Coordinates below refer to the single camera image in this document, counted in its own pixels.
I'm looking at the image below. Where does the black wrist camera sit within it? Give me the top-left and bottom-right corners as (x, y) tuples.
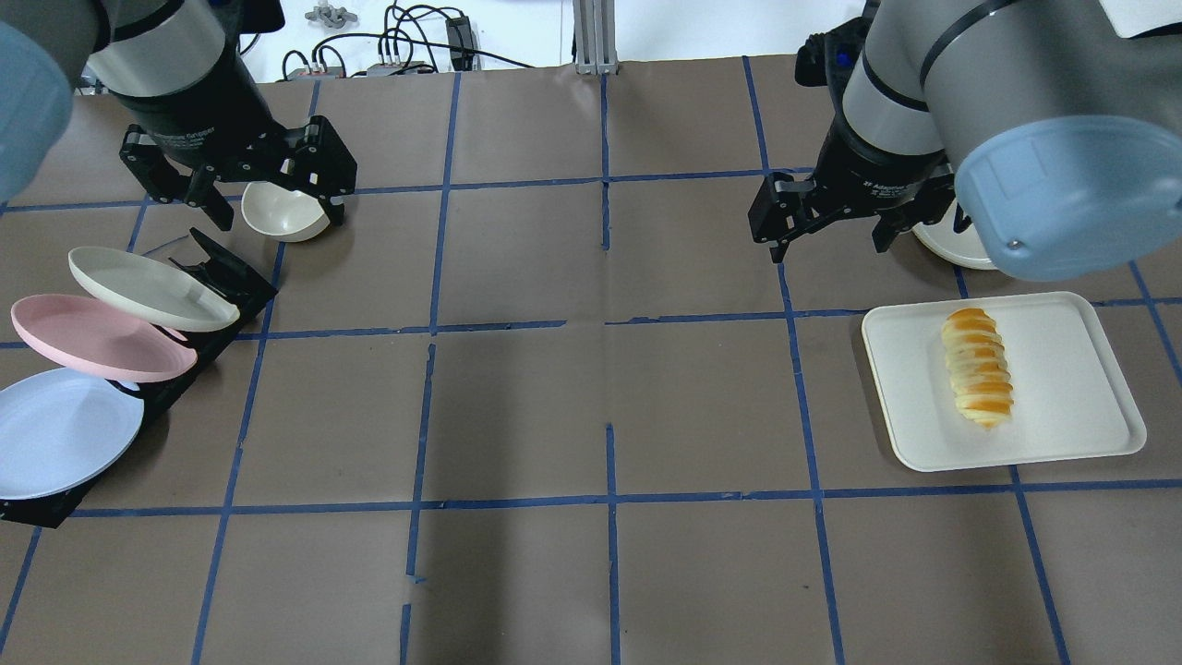
(794, 17), (871, 98)

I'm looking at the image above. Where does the pink plate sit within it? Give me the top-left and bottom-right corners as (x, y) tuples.
(11, 294), (199, 383)

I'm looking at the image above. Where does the white shallow dish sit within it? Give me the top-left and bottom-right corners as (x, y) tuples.
(913, 200), (996, 270)

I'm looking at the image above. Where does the aluminium frame post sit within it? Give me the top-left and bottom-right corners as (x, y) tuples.
(573, 0), (621, 76)

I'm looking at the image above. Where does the blue plate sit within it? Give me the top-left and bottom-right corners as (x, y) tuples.
(1, 369), (145, 501)

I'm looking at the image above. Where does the black plate rack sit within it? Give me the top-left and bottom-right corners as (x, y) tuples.
(1, 230), (277, 527)

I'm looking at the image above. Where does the beige bowl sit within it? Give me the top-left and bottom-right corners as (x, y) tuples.
(240, 182), (330, 243)

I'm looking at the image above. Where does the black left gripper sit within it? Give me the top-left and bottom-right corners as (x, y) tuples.
(118, 46), (358, 232)

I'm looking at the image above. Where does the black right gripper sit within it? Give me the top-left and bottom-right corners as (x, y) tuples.
(748, 119), (955, 265)

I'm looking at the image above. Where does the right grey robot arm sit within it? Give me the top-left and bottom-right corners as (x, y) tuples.
(748, 1), (1181, 282)

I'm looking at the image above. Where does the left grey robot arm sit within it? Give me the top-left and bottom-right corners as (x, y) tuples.
(1, 1), (358, 232)

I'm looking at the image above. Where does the twisted yellow bread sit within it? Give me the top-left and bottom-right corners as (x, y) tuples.
(941, 308), (1014, 429)

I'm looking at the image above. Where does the beige plate in rack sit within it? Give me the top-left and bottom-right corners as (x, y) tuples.
(67, 246), (239, 333)

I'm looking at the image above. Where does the white rectangular tray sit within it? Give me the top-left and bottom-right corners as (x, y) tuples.
(862, 292), (1147, 472)

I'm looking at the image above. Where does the black cables bundle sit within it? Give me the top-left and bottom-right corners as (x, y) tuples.
(281, 0), (537, 82)

